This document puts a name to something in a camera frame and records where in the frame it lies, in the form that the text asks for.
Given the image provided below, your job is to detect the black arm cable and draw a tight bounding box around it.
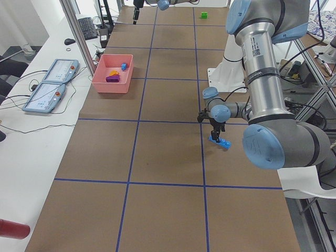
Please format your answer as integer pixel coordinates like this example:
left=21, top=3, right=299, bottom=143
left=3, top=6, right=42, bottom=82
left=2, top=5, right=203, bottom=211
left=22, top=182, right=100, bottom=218
left=222, top=87, right=250, bottom=103

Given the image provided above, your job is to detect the white camera post with base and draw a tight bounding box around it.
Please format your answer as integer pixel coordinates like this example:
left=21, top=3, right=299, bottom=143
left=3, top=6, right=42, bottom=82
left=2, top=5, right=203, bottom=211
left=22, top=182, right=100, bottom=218
left=207, top=35, right=246, bottom=92

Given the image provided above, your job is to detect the black computer mouse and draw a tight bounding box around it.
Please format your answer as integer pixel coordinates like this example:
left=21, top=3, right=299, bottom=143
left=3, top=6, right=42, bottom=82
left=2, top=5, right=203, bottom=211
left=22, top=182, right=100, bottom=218
left=64, top=38, right=76, bottom=45

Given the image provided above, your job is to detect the orange block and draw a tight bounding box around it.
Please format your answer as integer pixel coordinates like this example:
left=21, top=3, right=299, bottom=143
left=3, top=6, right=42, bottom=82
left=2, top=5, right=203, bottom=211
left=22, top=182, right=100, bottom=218
left=109, top=70, right=119, bottom=76

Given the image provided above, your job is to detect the red cylinder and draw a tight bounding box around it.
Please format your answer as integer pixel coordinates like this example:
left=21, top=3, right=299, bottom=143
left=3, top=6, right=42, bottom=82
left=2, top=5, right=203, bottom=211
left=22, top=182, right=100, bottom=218
left=0, top=219, right=30, bottom=239

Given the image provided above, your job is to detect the aluminium frame post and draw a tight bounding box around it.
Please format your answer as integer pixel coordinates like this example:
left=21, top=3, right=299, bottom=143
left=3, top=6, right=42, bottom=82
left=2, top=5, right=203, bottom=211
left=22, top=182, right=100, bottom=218
left=60, top=0, right=96, bottom=77

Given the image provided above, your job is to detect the black keyboard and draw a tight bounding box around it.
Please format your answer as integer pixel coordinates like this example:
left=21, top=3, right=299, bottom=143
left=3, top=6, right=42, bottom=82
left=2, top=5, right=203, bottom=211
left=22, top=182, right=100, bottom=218
left=77, top=17, right=98, bottom=40

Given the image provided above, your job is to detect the long blue block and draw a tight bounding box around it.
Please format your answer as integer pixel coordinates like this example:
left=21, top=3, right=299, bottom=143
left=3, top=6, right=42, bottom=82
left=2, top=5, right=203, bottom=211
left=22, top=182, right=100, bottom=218
left=208, top=135, right=232, bottom=150

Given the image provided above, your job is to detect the green block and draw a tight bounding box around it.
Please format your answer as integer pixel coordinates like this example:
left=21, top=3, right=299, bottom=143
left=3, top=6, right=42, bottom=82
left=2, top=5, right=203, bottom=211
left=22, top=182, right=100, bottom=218
left=201, top=12, right=208, bottom=19

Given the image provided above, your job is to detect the lower blue teach pendant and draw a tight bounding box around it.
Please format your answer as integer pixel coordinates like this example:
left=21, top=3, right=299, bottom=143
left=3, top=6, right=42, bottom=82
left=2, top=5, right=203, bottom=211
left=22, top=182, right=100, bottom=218
left=22, top=82, right=66, bottom=113

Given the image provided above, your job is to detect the pink plastic box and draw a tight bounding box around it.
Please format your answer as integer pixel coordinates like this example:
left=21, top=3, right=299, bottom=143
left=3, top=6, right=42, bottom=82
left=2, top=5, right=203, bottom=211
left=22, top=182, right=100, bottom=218
left=92, top=54, right=134, bottom=93

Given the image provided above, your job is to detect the upper blue teach pendant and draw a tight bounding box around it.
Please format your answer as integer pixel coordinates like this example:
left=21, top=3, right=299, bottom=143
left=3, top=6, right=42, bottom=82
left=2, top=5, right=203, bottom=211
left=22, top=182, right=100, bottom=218
left=43, top=59, right=79, bottom=83

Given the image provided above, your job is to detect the purple block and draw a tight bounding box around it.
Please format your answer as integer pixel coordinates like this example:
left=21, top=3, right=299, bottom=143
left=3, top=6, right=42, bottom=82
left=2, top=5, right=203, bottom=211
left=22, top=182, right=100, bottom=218
left=106, top=75, right=120, bottom=82

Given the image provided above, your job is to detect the blue teach pendant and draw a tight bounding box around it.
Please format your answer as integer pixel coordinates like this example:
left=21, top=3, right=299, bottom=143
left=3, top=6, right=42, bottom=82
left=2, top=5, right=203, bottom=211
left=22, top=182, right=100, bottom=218
left=22, top=82, right=66, bottom=113
left=43, top=59, right=79, bottom=83

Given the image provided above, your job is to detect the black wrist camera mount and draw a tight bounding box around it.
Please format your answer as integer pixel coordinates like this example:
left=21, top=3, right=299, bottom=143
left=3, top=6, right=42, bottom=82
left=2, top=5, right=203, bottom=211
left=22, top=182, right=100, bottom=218
left=197, top=108, right=209, bottom=123

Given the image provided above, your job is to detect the small blue block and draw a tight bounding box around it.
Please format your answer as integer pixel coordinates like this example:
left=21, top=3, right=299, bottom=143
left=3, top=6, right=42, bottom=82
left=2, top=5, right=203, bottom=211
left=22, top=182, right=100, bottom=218
left=121, top=63, right=128, bottom=71

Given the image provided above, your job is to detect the white chair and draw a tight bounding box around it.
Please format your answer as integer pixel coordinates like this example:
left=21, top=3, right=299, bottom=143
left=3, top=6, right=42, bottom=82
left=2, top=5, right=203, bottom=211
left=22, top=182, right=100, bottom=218
left=277, top=166, right=335, bottom=200

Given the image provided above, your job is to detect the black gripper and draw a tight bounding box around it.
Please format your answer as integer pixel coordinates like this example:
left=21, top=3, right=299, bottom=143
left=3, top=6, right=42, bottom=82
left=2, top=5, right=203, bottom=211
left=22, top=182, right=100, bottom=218
left=209, top=119, right=226, bottom=142
left=133, top=0, right=144, bottom=25

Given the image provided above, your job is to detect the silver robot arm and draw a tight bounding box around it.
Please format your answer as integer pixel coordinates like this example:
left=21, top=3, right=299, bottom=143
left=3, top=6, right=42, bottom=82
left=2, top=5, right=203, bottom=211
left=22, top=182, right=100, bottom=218
left=197, top=1, right=330, bottom=170
left=133, top=0, right=199, bottom=25

